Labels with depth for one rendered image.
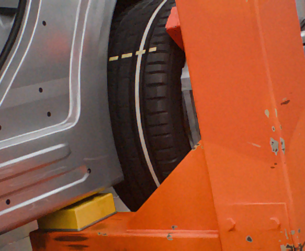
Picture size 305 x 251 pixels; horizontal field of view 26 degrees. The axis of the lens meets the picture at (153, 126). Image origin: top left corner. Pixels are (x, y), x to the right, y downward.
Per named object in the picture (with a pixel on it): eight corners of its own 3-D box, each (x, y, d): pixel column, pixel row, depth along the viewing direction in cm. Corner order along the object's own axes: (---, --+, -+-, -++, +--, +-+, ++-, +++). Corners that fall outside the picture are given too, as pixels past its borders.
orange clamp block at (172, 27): (190, 31, 163) (171, 7, 157) (217, 25, 158) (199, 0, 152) (183, 53, 159) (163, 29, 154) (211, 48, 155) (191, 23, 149)
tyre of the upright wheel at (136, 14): (220, 239, 211) (228, 42, 226) (289, 240, 197) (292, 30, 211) (76, 215, 160) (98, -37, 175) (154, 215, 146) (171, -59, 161)
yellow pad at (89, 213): (76, 213, 165) (71, 193, 165) (118, 212, 157) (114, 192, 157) (36, 230, 154) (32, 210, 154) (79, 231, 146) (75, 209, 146)
